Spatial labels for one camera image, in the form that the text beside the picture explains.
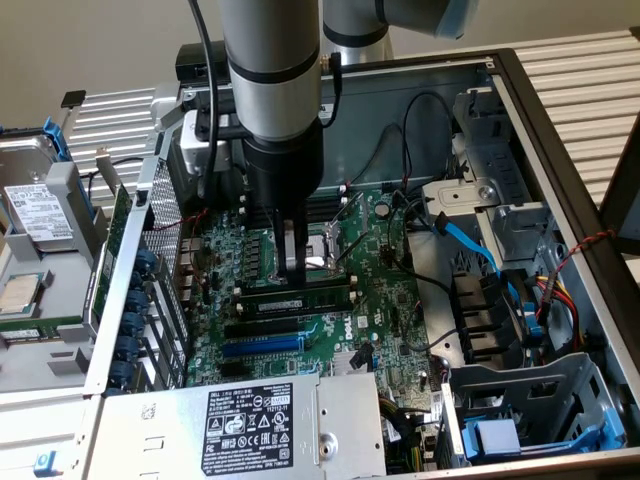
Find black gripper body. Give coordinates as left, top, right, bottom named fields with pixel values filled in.
left=242, top=119, right=326, bottom=212

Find green RAM stick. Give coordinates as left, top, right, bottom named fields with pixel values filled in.
left=0, top=315, right=85, bottom=346
left=238, top=285, right=353, bottom=316

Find CPU socket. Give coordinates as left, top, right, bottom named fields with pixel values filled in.
left=267, top=219, right=349, bottom=286

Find thin metal locking lever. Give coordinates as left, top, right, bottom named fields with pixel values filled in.
left=335, top=234, right=370, bottom=266

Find green Dell motherboard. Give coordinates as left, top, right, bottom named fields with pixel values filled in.
left=184, top=187, right=446, bottom=396

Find long black expansion slot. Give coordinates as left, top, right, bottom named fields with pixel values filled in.
left=223, top=317, right=302, bottom=341

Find blue expansion slot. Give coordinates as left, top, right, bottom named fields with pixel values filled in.
left=221, top=335, right=306, bottom=359

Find open PC case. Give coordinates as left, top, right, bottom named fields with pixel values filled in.
left=82, top=47, right=640, bottom=480

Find silver chipset heatsink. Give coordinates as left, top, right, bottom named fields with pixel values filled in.
left=332, top=349, right=374, bottom=376

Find blue card retention clip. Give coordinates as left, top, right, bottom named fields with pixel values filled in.
left=134, top=248, right=159, bottom=275
left=107, top=359, right=136, bottom=386
left=119, top=312, right=145, bottom=339
left=113, top=334, right=141, bottom=362
left=123, top=288, right=150, bottom=316

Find green graphics card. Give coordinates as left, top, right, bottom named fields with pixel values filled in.
left=82, top=144, right=135, bottom=337

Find black fan shroud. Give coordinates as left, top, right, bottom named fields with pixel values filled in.
left=449, top=269, right=526, bottom=371

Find black power supply label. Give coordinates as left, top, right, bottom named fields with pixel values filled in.
left=201, top=383, right=295, bottom=476

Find metal drive cage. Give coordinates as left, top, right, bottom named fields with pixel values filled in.
left=419, top=87, right=566, bottom=266

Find silver power supply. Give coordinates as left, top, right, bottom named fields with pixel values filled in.
left=82, top=372, right=389, bottom=480

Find grey parts rack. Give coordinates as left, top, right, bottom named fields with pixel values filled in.
left=0, top=159, right=109, bottom=396

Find silver hard disk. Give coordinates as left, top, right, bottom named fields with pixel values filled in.
left=0, top=137, right=76, bottom=254

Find blue disk caddy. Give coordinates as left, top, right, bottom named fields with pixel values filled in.
left=462, top=407, right=626, bottom=464

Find silver CPU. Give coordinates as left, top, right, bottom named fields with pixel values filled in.
left=0, top=272, right=44, bottom=317

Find metal disk bay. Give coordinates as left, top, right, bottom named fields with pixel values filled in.
left=439, top=352, right=629, bottom=469

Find dark framed panel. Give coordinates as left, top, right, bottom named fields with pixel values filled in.
left=598, top=110, right=640, bottom=257

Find blue square button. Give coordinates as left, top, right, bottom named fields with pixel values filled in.
left=33, top=449, right=59, bottom=479

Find thick black wire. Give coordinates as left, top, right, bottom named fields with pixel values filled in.
left=386, top=188, right=454, bottom=301

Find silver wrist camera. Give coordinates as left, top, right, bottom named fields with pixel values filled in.
left=178, top=109, right=232, bottom=177

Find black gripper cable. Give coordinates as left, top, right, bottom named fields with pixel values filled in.
left=319, top=51, right=344, bottom=130

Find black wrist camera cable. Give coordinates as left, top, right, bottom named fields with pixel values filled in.
left=186, top=0, right=222, bottom=201

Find black arched wire low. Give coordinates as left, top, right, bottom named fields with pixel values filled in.
left=346, top=122, right=416, bottom=190

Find red black twisted wire short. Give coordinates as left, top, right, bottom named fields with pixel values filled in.
left=152, top=208, right=211, bottom=234

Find black arched wire tall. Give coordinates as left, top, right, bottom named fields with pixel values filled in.
left=401, top=89, right=457, bottom=196

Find silver metal bracket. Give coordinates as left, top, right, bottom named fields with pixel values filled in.
left=149, top=82, right=184, bottom=134

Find thin black table wire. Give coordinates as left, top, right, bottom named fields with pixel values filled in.
left=87, top=156, right=147, bottom=201

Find thin black looped wire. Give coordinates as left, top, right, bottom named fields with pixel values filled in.
left=399, top=299, right=461, bottom=354

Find blue SATA wire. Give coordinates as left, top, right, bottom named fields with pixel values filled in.
left=432, top=212, right=544, bottom=346

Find power supply wire bundle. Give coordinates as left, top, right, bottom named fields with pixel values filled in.
left=378, top=394, right=441, bottom=476

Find black capped metal post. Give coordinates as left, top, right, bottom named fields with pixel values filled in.
left=53, top=89, right=88, bottom=151

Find blue disk bracket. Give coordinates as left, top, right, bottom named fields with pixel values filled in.
left=42, top=117, right=96, bottom=221

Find yellow red power wires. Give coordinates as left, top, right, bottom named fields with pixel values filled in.
left=534, top=272, right=586, bottom=354

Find red black twisted wire long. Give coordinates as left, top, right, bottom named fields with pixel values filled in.
left=535, top=228, right=620, bottom=324

